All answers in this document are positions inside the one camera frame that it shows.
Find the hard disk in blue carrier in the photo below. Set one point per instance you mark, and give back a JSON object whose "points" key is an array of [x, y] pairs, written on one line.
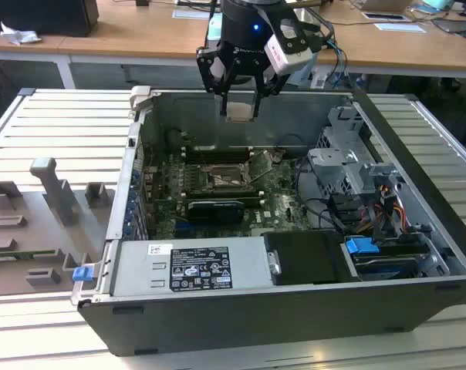
{"points": [[362, 246]]}

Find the black box on desk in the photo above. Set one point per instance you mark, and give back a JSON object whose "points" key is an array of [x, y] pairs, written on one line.
{"points": [[40, 17]]}

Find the CPU socket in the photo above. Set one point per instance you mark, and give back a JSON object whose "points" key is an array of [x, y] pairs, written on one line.
{"points": [[221, 181]]}

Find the square CPU chip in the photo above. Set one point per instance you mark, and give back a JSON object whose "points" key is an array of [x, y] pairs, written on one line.
{"points": [[240, 111]]}

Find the grey metal drive cage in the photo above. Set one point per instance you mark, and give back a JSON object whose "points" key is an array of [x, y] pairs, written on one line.
{"points": [[333, 169]]}

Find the black plastic air shroud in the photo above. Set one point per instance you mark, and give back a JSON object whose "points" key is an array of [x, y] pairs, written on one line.
{"points": [[306, 258]]}

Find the black RAM slot bank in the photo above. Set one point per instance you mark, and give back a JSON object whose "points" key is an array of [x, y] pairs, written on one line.
{"points": [[225, 192], [217, 155]]}

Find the black open PC case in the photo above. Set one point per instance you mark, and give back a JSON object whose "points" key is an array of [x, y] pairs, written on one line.
{"points": [[256, 320]]}

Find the wooden desk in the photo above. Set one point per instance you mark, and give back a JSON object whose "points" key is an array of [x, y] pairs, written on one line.
{"points": [[140, 34]]}

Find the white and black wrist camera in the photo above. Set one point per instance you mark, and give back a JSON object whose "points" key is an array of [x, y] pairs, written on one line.
{"points": [[291, 54]]}

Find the black graphics card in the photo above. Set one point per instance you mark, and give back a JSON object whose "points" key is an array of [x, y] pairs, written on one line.
{"points": [[215, 211]]}

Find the blue case latch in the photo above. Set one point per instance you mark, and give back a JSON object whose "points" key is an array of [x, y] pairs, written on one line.
{"points": [[82, 274]]}

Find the green motherboard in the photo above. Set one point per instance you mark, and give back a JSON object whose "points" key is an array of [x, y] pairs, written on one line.
{"points": [[279, 208]]}

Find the crumpled white paper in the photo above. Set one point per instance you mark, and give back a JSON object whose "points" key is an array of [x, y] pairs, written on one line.
{"points": [[19, 35]]}

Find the green RAM stick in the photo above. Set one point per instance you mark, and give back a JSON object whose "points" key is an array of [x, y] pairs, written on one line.
{"points": [[17, 255]]}

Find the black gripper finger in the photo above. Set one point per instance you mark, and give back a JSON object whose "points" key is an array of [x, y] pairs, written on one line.
{"points": [[211, 73], [269, 83]]}

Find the grey parts rack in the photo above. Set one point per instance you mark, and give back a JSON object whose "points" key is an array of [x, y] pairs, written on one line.
{"points": [[24, 231]]}

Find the grey power supply unit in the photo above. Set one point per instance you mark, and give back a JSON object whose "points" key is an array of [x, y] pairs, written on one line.
{"points": [[140, 270]]}

